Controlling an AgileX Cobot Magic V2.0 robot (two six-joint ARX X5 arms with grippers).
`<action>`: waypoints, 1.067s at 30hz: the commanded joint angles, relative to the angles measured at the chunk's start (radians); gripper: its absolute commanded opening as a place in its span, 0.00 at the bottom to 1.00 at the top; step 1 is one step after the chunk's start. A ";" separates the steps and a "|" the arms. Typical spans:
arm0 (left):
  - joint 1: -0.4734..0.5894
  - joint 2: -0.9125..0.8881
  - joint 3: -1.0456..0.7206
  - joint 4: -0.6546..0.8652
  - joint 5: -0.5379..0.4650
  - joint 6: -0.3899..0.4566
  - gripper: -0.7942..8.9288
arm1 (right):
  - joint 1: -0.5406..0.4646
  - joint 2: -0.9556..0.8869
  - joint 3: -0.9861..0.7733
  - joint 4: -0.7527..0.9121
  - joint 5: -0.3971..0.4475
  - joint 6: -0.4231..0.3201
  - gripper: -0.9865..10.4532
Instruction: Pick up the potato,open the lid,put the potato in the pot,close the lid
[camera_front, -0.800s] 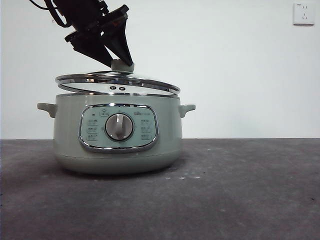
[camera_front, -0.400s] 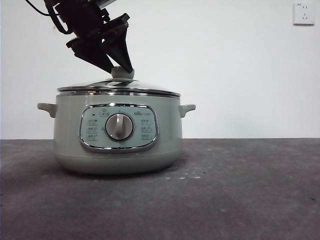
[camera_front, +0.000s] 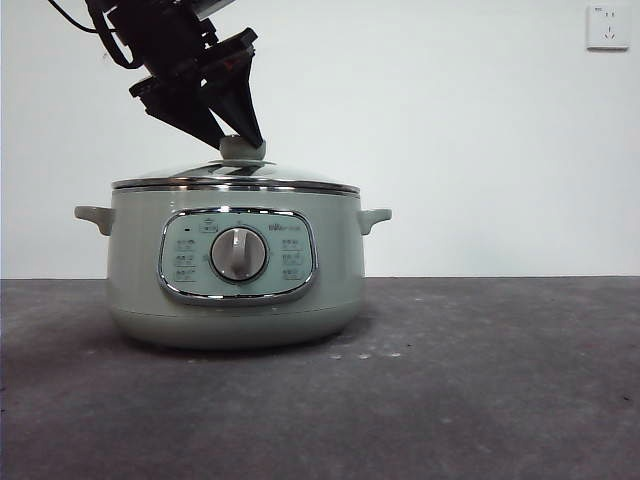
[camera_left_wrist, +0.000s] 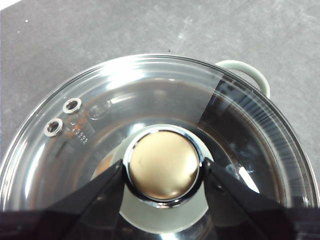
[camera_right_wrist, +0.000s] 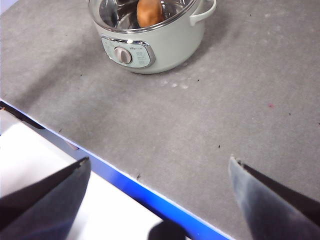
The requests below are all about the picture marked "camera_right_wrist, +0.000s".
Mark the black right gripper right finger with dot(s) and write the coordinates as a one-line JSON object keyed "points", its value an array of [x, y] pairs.
{"points": [[272, 212]]}

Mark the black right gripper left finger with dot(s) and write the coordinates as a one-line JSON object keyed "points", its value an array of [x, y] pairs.
{"points": [[42, 210]]}

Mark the brown potato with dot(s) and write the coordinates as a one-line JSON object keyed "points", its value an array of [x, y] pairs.
{"points": [[149, 13]]}

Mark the pale green electric cooking pot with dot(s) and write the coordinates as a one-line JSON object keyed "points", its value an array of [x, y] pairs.
{"points": [[172, 47]]}

